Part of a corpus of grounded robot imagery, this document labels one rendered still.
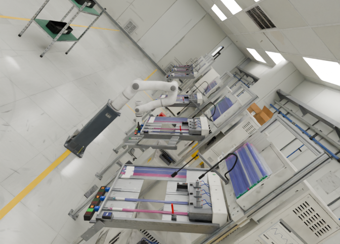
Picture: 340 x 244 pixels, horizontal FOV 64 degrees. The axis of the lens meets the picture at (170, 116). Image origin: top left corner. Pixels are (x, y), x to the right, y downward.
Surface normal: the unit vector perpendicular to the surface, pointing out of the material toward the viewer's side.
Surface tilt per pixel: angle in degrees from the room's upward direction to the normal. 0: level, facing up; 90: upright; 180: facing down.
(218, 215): 90
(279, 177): 90
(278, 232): 90
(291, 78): 90
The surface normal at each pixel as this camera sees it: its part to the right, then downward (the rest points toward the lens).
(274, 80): -0.07, 0.28
